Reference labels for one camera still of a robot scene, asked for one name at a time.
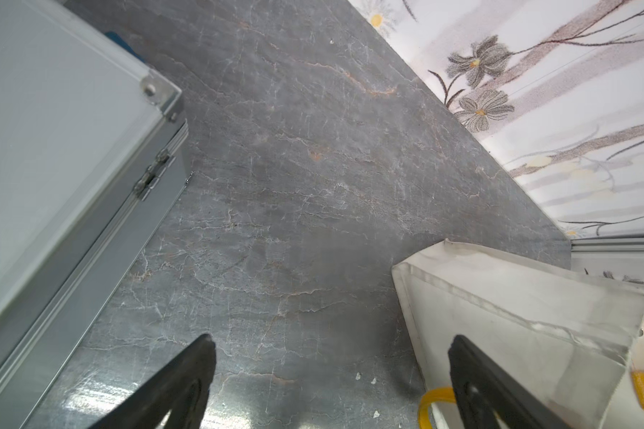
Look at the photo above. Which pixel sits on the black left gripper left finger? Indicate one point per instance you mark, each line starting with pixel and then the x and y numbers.
pixel 175 397

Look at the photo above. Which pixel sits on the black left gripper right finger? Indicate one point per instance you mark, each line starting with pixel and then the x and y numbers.
pixel 487 397

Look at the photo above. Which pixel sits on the white canvas tote bag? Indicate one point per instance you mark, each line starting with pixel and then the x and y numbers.
pixel 574 340

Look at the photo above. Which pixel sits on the silver aluminium case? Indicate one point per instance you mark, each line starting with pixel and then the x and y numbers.
pixel 92 158

